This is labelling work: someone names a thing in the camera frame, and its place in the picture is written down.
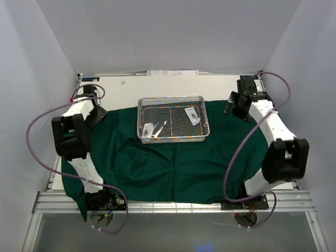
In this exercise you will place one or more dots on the clear pouch in tray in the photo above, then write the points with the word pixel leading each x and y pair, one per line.
pixel 192 115
pixel 147 130

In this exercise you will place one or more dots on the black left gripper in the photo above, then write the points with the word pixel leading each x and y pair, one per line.
pixel 101 114

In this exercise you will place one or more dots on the blue label corner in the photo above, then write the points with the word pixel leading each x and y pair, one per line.
pixel 246 77
pixel 90 79

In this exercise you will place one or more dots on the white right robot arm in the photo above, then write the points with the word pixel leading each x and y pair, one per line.
pixel 286 157

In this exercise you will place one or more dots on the aluminium front frame rail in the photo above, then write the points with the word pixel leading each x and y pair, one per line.
pixel 287 201

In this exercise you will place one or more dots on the dark green surgical drape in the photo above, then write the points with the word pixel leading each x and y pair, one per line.
pixel 188 172

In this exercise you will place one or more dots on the blue label left corner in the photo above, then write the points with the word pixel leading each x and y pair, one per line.
pixel 90 79

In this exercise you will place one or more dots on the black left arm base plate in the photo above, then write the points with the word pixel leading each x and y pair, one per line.
pixel 115 202

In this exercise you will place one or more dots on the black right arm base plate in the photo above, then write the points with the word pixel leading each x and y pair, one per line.
pixel 257 203

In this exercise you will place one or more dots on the white paper sheet at back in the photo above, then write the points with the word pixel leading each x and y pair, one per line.
pixel 172 72

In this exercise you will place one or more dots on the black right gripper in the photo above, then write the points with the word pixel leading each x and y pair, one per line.
pixel 233 99

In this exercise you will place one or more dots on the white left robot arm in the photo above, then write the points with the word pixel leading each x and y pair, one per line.
pixel 72 142

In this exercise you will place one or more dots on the clear pouch right in tray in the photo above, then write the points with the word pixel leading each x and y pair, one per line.
pixel 192 115

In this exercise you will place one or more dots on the blue label right corner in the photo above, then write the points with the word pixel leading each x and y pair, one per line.
pixel 246 77

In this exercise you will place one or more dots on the clear pouch left in tray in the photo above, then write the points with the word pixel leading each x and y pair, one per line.
pixel 147 130

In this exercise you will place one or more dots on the metal wire mesh tray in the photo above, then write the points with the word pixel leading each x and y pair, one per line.
pixel 156 110

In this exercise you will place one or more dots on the silver surgical scissors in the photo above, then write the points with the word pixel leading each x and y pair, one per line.
pixel 159 130

